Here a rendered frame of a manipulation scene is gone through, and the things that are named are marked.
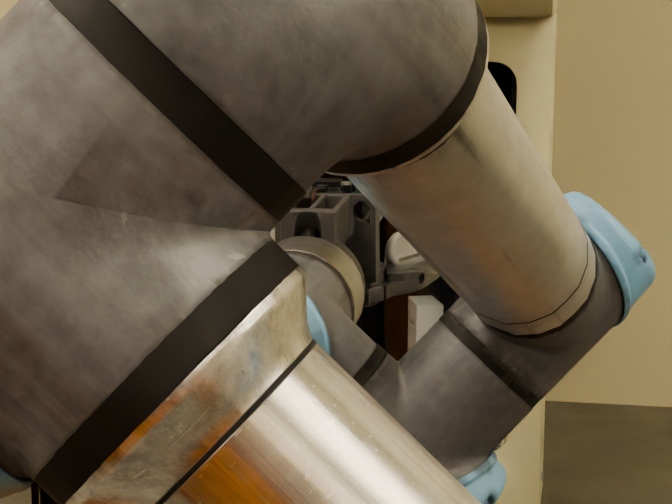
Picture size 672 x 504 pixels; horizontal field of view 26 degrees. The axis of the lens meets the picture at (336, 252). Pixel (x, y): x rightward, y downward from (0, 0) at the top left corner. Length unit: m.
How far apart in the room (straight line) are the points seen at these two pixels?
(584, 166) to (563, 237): 1.01
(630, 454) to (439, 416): 0.80
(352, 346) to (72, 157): 0.39
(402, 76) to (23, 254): 0.14
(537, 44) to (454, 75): 0.76
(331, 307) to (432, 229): 0.20
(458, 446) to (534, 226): 0.18
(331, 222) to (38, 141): 0.49
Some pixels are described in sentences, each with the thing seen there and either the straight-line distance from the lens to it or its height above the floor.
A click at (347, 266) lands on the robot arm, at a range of 0.90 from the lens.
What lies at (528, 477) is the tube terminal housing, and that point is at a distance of 1.38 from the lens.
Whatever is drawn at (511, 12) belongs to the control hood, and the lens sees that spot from 1.26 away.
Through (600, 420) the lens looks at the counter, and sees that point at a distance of 1.71.
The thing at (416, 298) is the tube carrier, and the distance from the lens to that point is 1.40.
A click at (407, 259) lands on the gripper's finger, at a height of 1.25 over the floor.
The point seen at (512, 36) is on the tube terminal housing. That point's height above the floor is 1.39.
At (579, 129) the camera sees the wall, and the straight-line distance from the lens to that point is 1.73.
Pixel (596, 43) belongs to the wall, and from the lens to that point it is 1.72.
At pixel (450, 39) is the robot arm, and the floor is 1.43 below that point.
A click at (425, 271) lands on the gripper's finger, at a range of 1.05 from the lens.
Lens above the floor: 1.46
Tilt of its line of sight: 12 degrees down
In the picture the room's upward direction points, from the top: straight up
